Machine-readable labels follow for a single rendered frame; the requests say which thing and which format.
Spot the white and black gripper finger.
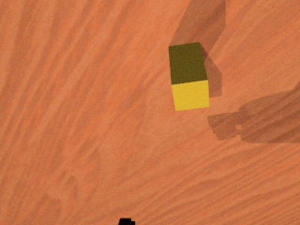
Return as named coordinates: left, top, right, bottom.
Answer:
left=118, top=218, right=135, bottom=225

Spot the yellow rectangular block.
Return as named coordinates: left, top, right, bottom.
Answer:
left=169, top=42, right=209, bottom=111

